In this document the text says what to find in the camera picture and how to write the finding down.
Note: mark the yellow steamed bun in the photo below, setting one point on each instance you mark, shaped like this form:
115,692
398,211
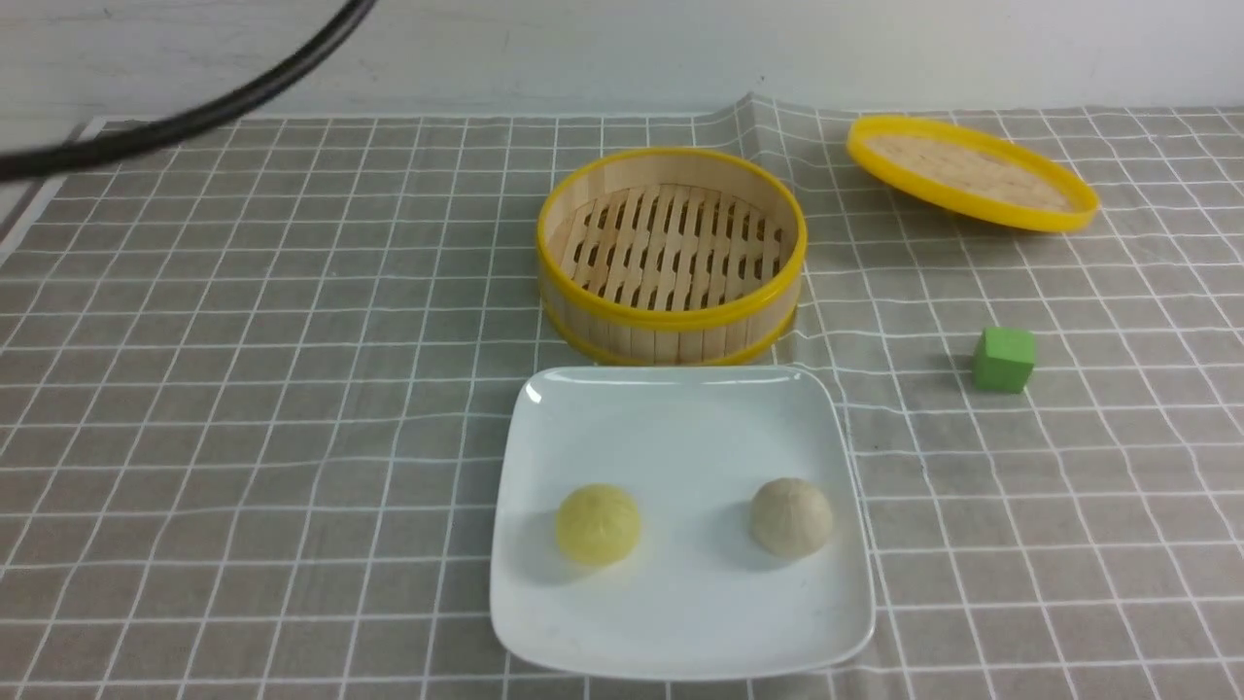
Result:
597,525

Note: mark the beige steamed bun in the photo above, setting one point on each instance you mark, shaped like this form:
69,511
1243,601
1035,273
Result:
790,518

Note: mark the white square plate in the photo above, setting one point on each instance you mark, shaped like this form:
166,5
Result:
698,600

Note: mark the yellow-rimmed bamboo steamer basket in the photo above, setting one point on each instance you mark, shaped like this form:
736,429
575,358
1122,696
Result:
670,256

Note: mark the green cube block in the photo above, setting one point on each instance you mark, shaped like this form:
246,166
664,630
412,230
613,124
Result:
1003,360

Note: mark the yellow-rimmed bamboo steamer lid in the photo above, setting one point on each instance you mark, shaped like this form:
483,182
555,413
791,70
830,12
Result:
972,173

